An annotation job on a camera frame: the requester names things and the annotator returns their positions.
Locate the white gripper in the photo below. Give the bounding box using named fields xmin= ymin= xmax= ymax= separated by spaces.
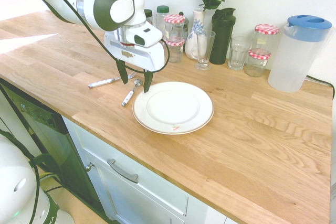
xmin=104 ymin=31 xmax=166 ymax=94

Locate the white handled fork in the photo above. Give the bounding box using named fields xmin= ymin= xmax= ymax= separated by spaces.
xmin=88 ymin=70 xmax=138 ymax=89

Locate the white gold rimmed plate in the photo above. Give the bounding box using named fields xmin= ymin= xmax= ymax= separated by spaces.
xmin=132 ymin=81 xmax=215 ymax=135

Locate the small red checked lid jar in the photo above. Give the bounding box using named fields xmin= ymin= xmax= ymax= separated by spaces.
xmin=165 ymin=37 xmax=185 ymax=63
xmin=245 ymin=48 xmax=272 ymax=78

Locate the dark lid spice jar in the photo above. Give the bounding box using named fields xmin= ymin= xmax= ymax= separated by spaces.
xmin=143 ymin=8 xmax=154 ymax=25

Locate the large red checked lid jar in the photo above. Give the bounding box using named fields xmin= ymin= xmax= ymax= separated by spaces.
xmin=254 ymin=24 xmax=280 ymax=54
xmin=164 ymin=14 xmax=186 ymax=40

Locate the green lid clear bottle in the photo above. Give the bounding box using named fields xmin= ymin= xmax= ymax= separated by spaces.
xmin=156 ymin=5 xmax=170 ymax=35

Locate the white blue floral vase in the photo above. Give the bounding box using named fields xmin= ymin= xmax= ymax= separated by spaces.
xmin=184 ymin=8 xmax=208 ymax=60

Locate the tall footed glass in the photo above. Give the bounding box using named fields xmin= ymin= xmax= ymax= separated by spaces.
xmin=194 ymin=29 xmax=216 ymax=71

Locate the black knob glass jar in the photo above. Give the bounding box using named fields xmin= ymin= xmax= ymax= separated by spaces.
xmin=178 ymin=11 xmax=190 ymax=42

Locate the black shaker bottle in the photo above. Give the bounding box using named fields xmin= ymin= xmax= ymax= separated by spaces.
xmin=209 ymin=7 xmax=236 ymax=65

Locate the clear glass tumbler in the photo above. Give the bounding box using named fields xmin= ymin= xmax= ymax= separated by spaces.
xmin=227 ymin=33 xmax=254 ymax=71

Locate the dark dishwasher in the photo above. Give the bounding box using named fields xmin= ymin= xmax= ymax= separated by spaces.
xmin=0 ymin=78 xmax=107 ymax=221

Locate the white kitchen cabinet front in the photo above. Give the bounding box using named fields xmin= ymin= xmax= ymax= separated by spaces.
xmin=62 ymin=115 xmax=237 ymax=224

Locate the blue lid plastic pitcher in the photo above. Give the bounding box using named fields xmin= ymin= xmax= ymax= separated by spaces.
xmin=267 ymin=15 xmax=333 ymax=93

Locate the white handled spoon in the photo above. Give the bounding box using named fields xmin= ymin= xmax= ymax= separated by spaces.
xmin=121 ymin=78 xmax=144 ymax=108

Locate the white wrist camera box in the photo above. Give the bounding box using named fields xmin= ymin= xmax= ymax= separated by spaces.
xmin=125 ymin=26 xmax=163 ymax=48

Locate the silver drawer handle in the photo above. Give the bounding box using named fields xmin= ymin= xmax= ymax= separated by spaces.
xmin=107 ymin=158 xmax=139 ymax=184

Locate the black power cable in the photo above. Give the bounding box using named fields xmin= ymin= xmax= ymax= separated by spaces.
xmin=306 ymin=74 xmax=336 ymax=93

